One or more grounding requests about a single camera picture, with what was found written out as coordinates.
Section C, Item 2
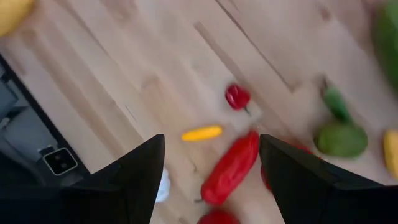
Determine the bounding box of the small yellow pepper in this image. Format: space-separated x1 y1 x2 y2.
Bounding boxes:
181 124 224 142

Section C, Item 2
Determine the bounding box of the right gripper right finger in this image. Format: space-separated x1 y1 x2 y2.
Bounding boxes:
259 134 398 224

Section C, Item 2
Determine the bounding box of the glossy red round fruit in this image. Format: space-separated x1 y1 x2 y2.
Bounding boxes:
260 144 315 192

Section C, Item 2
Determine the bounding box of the green cucumber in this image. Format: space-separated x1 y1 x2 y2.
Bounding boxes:
373 0 398 94

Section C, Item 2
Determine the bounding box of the yellow lemon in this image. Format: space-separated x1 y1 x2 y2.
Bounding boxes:
382 129 398 181

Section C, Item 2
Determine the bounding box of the white garlic bulb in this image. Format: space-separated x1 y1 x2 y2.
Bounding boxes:
154 167 171 203

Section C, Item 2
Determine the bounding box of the red strawberry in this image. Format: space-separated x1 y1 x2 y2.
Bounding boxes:
196 208 241 224

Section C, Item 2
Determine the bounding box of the green chili pepper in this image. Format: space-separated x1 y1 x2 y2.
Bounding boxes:
320 77 354 124

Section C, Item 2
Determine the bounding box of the long red pepper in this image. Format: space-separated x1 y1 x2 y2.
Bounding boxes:
195 129 261 207

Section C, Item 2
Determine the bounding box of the yellow corn cob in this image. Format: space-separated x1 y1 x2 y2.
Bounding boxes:
0 0 35 37

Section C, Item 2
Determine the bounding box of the white-edged black device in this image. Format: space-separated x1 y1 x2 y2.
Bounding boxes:
42 147 78 177

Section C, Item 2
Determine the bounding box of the small red habanero pepper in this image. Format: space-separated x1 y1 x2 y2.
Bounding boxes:
224 83 252 116

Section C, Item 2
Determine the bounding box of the green lime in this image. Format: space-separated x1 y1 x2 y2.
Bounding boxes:
313 121 369 159

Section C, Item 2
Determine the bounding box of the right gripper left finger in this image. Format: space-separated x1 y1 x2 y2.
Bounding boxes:
0 134 165 224

